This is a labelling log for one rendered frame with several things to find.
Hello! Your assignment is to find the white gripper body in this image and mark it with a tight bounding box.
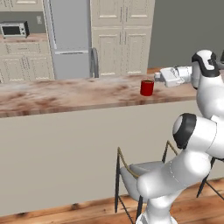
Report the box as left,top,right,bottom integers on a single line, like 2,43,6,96
154,66,182,88

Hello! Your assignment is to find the red cup of hot chocolate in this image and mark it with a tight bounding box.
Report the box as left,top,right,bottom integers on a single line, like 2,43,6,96
139,78,155,97

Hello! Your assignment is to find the dining counter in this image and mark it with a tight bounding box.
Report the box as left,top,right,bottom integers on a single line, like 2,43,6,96
0,69,224,218

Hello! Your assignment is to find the tall cream cupboard run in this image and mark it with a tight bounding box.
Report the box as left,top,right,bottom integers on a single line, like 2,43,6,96
89,0,156,78

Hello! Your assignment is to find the grey bar stool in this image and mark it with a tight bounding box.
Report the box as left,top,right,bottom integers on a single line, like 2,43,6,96
114,140,224,224

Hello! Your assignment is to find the silver fridge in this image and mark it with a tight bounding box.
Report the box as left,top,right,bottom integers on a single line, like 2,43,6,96
43,0,94,81

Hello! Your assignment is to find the cream base cupboard run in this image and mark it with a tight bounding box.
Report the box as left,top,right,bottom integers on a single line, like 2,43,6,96
0,32,56,84

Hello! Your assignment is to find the silver toaster oven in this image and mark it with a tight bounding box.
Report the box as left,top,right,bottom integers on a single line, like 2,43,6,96
0,20,31,39

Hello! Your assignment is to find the cream wall cupboard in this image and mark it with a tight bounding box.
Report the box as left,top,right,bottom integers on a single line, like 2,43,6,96
0,0,46,13

